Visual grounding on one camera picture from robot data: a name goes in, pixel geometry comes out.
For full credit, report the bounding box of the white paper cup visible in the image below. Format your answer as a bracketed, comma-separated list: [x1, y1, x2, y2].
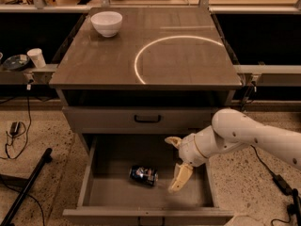
[27, 48, 46, 68]

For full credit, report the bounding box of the black floor cable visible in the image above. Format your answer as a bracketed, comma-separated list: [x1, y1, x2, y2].
[237, 85, 277, 177]
[0, 84, 33, 161]

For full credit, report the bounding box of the grey shelf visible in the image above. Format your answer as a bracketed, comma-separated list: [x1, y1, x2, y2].
[0, 64, 57, 85]
[234, 65, 301, 87]

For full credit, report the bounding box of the closed top drawer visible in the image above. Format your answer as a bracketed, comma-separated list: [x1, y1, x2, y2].
[63, 106, 218, 135]

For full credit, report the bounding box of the black drawer handle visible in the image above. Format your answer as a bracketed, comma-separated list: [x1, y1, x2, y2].
[134, 115, 161, 123]

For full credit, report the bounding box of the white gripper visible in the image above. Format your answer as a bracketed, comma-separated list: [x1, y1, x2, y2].
[165, 134, 207, 193]

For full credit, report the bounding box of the black right power adapter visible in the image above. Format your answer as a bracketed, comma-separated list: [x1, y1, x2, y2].
[273, 174, 293, 196]

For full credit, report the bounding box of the black tripod leg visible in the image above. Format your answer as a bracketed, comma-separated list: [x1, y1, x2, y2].
[1, 148, 53, 226]

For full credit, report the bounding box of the black power adapter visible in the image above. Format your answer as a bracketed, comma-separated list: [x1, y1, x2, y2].
[9, 121, 20, 136]
[273, 174, 293, 196]

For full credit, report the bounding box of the black left floor cable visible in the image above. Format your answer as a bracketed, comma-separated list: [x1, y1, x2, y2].
[0, 84, 33, 161]

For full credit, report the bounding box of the blue pepsi can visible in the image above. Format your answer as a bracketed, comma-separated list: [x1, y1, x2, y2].
[129, 165, 158, 186]

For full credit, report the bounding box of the grey drawer cabinet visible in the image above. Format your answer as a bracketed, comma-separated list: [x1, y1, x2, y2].
[49, 6, 244, 226]

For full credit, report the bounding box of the grey right side shelf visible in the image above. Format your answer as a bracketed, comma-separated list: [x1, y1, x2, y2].
[234, 65, 301, 87]

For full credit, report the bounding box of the black left power adapter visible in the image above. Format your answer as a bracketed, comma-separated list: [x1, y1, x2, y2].
[9, 121, 20, 136]

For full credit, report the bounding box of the open middle drawer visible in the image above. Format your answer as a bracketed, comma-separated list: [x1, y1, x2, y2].
[63, 134, 233, 226]

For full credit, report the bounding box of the black right floor cable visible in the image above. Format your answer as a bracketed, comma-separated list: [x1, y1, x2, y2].
[237, 85, 277, 177]

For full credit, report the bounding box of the grey left side shelf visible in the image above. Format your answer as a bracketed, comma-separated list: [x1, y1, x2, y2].
[0, 64, 57, 85]

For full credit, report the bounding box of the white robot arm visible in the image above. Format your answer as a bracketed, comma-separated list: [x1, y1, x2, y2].
[165, 108, 301, 193]

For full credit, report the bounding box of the dark blue plate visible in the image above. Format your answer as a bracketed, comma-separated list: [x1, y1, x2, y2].
[3, 55, 30, 71]

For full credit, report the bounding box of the white ceramic bowl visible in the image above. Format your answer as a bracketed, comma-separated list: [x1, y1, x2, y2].
[90, 11, 123, 38]

